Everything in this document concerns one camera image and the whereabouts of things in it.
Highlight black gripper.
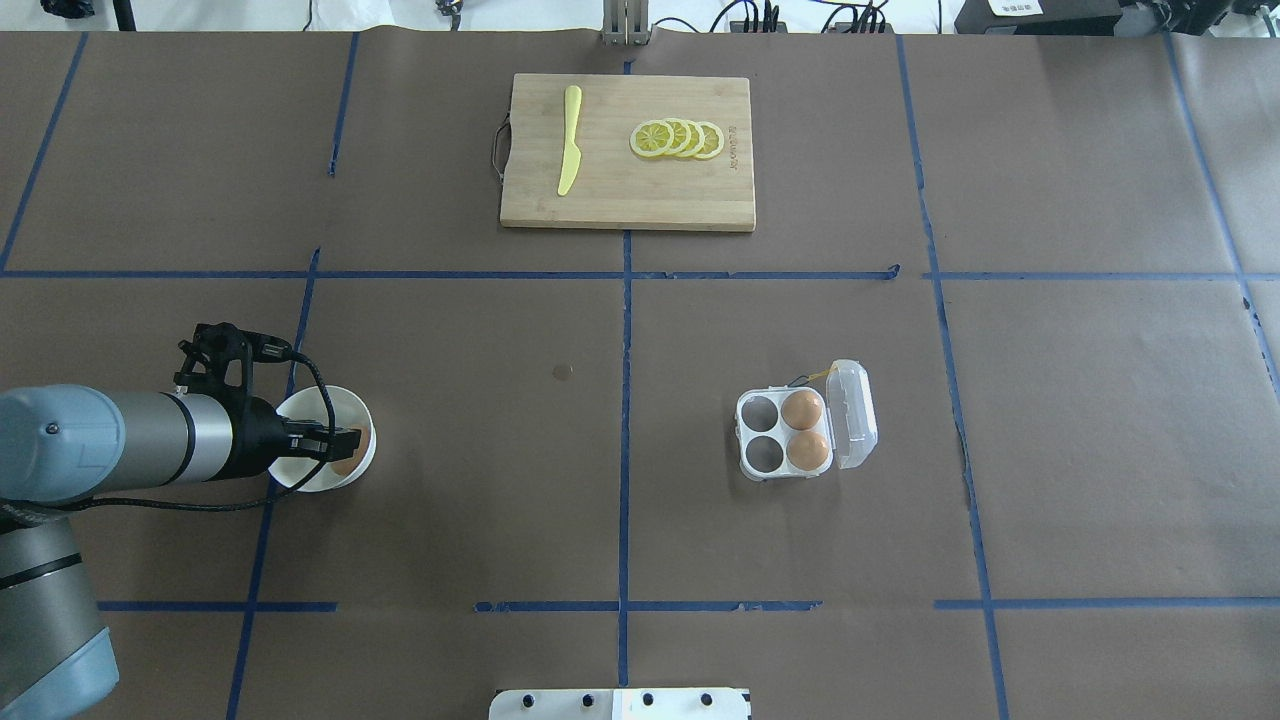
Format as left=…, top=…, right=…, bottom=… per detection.
left=228, top=397, right=357, bottom=479

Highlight aluminium frame post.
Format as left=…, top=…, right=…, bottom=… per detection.
left=602, top=0, right=652, bottom=47

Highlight white paper bowl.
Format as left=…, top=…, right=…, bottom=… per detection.
left=268, top=386, right=378, bottom=493

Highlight brown egg in box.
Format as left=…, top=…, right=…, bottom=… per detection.
left=786, top=430, right=832, bottom=477
left=780, top=388, right=826, bottom=430

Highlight yellow plastic knife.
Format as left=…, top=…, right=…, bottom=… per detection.
left=557, top=85, right=582, bottom=197

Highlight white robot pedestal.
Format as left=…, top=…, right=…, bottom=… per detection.
left=488, top=687, right=753, bottom=719

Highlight clear plastic egg box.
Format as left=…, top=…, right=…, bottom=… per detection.
left=733, top=359, right=881, bottom=482

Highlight yellow lemon slices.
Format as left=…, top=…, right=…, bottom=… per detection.
left=628, top=117, right=728, bottom=161

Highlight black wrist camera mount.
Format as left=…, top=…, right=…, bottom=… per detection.
left=174, top=322, right=294, bottom=398

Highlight wooden cutting board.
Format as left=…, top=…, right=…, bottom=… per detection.
left=500, top=73, right=756, bottom=233

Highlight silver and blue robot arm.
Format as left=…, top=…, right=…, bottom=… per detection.
left=3, top=384, right=369, bottom=719

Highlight black computer box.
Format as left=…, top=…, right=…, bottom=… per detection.
left=954, top=1, right=1123, bottom=36

